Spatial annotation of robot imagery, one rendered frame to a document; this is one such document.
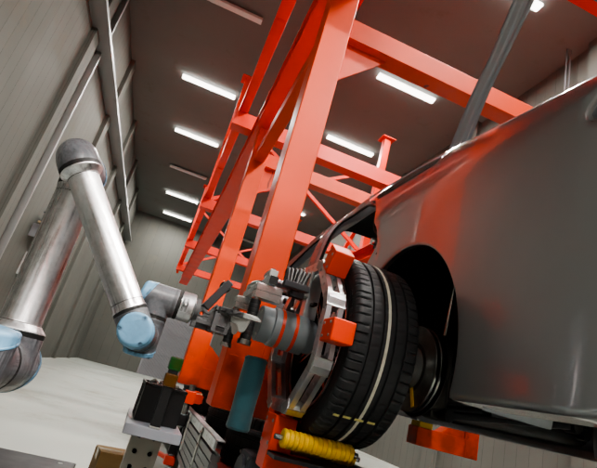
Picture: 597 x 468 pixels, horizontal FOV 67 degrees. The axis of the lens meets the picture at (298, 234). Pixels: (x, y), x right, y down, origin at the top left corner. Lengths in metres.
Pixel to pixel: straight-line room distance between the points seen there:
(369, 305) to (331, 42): 1.70
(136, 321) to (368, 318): 0.68
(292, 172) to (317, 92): 0.50
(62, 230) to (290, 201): 1.10
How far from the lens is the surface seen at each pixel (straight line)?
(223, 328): 1.44
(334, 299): 1.47
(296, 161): 2.31
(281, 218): 2.18
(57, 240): 1.50
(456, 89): 3.08
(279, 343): 1.63
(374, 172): 5.54
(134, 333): 1.26
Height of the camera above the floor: 0.63
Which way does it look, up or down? 19 degrees up
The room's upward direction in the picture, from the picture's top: 15 degrees clockwise
